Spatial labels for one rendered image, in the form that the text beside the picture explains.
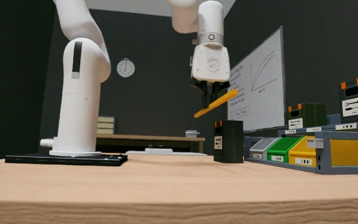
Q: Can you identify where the yellow open-front bin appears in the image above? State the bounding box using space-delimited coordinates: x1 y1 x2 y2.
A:
289 136 358 167

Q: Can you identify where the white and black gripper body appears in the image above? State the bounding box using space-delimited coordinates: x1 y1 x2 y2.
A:
191 42 230 85

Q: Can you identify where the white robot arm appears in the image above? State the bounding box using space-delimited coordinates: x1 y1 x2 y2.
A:
40 0 223 157

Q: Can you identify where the grey open bin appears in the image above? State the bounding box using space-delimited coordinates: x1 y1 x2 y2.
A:
250 137 281 160

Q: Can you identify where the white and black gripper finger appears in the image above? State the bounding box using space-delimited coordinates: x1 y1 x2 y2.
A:
189 74 209 109
210 81 230 104

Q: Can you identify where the yellow bar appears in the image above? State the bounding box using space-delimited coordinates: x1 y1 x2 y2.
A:
194 89 237 118

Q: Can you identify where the green open bin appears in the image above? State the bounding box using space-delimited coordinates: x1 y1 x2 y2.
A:
267 136 305 163

